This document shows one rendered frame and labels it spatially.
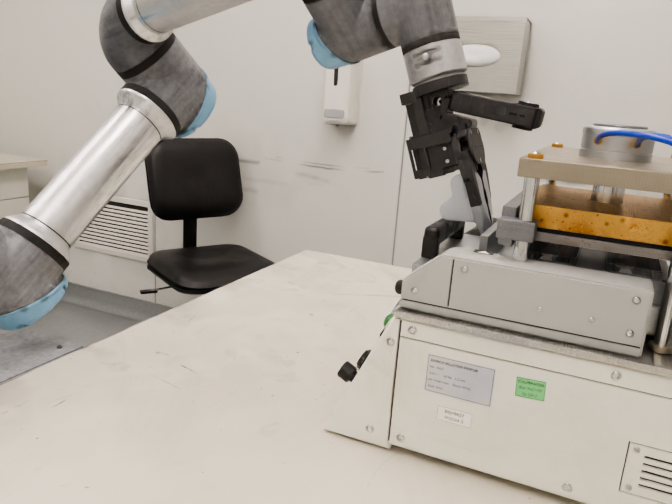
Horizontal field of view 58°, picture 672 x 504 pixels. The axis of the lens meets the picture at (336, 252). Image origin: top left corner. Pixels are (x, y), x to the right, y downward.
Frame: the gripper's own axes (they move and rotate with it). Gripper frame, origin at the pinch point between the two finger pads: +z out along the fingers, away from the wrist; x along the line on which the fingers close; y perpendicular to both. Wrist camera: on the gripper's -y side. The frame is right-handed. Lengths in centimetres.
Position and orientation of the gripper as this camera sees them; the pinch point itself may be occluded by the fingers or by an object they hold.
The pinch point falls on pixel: (489, 229)
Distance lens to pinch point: 82.3
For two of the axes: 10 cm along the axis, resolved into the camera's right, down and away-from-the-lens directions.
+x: -4.1, 2.0, -8.9
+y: -8.8, 1.7, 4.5
